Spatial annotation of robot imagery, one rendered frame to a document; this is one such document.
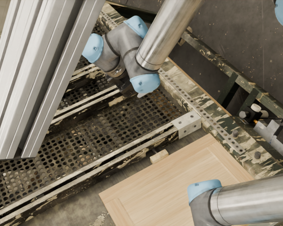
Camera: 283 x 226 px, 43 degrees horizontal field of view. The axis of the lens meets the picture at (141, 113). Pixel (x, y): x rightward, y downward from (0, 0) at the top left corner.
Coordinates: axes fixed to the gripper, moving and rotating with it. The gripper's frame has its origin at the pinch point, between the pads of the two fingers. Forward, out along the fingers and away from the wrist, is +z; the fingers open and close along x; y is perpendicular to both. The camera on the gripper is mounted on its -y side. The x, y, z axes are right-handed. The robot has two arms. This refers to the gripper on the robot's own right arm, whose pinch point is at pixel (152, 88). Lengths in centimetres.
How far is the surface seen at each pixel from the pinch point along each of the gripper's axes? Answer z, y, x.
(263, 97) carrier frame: 109, -36, -21
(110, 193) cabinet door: 20.8, 42.2, 13.0
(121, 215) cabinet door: 20, 41, 24
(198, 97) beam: 49, -8, -14
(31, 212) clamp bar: 5, 69, 7
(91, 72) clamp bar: 33, 29, -59
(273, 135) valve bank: 51, -24, 23
